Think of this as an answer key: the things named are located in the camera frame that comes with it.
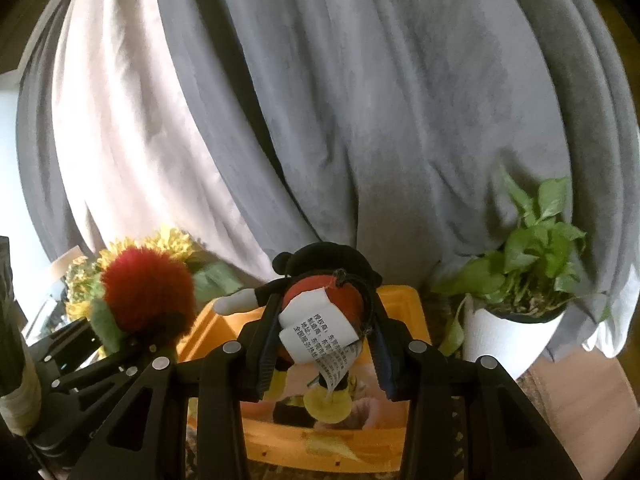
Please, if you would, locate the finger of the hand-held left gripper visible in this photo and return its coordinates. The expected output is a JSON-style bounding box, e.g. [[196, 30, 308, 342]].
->
[[27, 320, 103, 366], [107, 337, 176, 376]]

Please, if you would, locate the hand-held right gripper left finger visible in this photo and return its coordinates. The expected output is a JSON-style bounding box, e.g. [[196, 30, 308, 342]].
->
[[65, 292, 286, 480]]

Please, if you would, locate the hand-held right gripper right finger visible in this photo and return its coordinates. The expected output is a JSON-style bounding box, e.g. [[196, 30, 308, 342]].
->
[[357, 280, 583, 480]]

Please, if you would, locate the red and green fluffy plush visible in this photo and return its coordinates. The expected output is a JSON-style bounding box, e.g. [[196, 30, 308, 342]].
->
[[90, 246, 198, 356]]

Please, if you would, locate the orange crate with yellow straps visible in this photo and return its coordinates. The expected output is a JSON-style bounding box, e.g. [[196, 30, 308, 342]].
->
[[177, 284, 432, 476]]

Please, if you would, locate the black red yellow plush toy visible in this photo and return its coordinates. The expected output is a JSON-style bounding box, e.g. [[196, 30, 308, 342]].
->
[[215, 242, 385, 423]]

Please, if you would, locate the sunflower bouquet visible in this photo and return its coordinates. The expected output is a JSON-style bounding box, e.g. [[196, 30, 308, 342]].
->
[[65, 227, 241, 321]]

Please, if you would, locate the white plant pot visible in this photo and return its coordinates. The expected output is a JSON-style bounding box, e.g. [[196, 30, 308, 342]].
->
[[462, 295, 568, 378]]

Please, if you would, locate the green leafy plant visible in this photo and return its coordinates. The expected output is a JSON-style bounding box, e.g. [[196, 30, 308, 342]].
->
[[430, 170, 613, 356]]

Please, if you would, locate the pale beige curtain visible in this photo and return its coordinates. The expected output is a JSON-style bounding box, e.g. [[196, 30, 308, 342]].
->
[[50, 0, 273, 286]]

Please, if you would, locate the white cloth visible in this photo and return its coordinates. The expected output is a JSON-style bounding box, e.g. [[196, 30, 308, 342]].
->
[[580, 305, 640, 358]]

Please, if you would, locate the grey curtain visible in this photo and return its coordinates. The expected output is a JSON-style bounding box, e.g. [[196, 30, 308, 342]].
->
[[15, 0, 640, 361]]

